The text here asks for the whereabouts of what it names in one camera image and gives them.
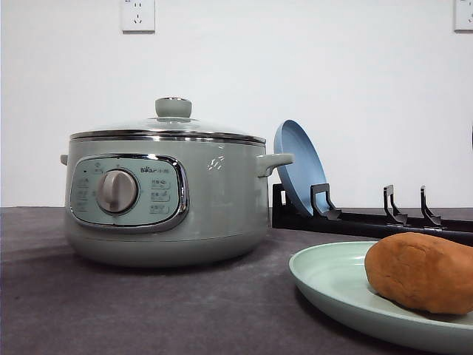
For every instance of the glass pot lid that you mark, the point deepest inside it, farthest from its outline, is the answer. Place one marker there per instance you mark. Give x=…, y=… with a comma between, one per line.
x=172, y=120

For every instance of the green plate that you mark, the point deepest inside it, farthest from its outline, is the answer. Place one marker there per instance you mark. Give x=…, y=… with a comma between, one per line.
x=333, y=279

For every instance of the orange brown potato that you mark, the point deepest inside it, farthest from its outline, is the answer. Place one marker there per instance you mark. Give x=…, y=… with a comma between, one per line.
x=423, y=271

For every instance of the green electric steamer pot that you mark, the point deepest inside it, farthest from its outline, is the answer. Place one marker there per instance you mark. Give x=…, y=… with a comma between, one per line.
x=181, y=191

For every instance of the blue plate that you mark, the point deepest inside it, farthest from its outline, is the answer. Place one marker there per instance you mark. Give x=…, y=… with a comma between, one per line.
x=305, y=170

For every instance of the black dish rack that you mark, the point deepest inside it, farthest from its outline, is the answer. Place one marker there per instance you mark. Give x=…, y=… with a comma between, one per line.
x=324, y=216

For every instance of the left white wall socket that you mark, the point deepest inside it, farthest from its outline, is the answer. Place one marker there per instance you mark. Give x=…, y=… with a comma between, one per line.
x=138, y=17

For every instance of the white wall socket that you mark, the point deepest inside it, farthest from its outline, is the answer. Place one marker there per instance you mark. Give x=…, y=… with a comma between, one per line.
x=463, y=17
x=138, y=17

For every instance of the right white wall socket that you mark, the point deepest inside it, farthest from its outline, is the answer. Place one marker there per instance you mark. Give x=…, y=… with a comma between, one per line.
x=463, y=17

